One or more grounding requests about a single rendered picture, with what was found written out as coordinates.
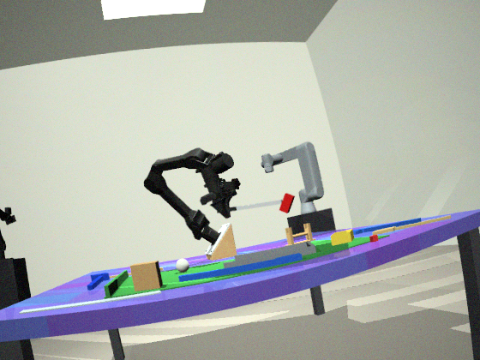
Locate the white golf ball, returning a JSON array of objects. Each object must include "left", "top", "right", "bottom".
[{"left": 176, "top": 259, "right": 189, "bottom": 273}]

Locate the green rectangular mat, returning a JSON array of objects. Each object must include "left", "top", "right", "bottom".
[{"left": 104, "top": 237, "right": 370, "bottom": 299}]

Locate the white flat bar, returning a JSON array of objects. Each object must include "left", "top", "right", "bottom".
[{"left": 20, "top": 290, "right": 161, "bottom": 314}]

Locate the blue flat bar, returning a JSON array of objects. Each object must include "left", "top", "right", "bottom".
[
  {"left": 178, "top": 253, "right": 303, "bottom": 282},
  {"left": 353, "top": 218, "right": 422, "bottom": 235}
]

